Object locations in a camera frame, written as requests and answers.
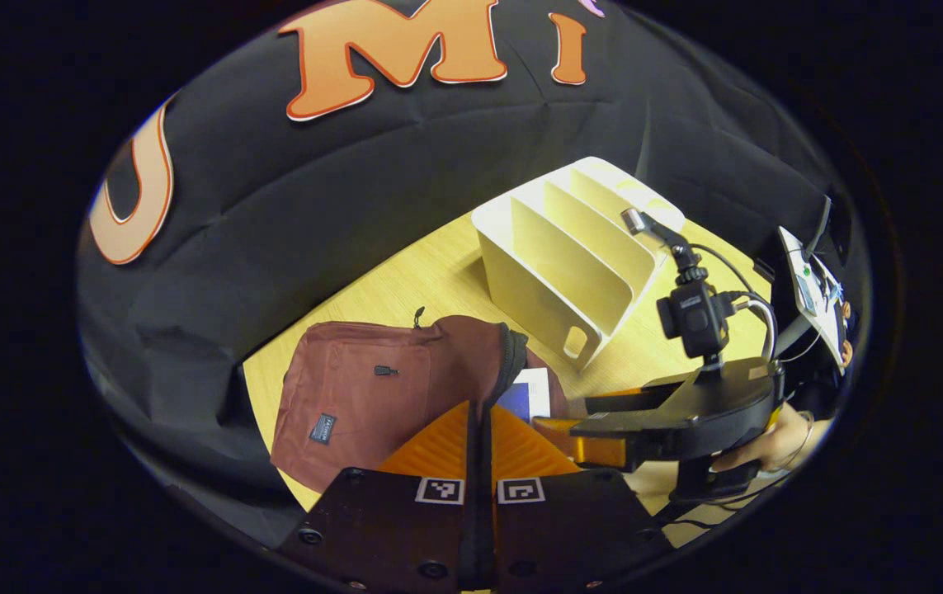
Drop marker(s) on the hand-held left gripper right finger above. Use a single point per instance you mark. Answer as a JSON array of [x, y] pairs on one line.
[[570, 528]]

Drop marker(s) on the white-framed monitor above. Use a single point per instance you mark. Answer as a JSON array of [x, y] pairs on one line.
[[818, 297]]

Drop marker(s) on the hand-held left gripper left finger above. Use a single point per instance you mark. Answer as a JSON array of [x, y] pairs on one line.
[[388, 528]]

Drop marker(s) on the maroon schoolbag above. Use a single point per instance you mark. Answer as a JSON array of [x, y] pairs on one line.
[[355, 388]]

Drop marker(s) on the white bookshelf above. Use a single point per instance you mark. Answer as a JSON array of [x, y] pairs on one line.
[[554, 264]]

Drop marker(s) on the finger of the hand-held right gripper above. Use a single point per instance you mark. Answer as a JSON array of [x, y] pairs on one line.
[[620, 400], [595, 450]]

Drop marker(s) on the blue cover book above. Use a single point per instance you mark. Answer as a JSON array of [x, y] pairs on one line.
[[530, 396]]

